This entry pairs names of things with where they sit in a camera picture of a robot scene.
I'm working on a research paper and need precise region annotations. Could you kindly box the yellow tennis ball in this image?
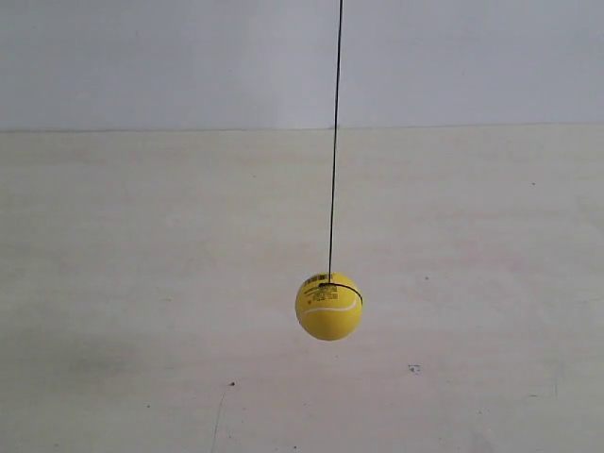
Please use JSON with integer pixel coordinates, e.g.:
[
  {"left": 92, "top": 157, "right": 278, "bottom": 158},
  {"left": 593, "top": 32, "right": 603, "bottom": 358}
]
[{"left": 294, "top": 272, "right": 363, "bottom": 342}]

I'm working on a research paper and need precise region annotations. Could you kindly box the thin black hanging string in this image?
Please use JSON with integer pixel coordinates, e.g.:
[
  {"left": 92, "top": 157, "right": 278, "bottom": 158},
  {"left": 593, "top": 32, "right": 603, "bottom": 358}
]
[{"left": 325, "top": 0, "right": 344, "bottom": 277}]

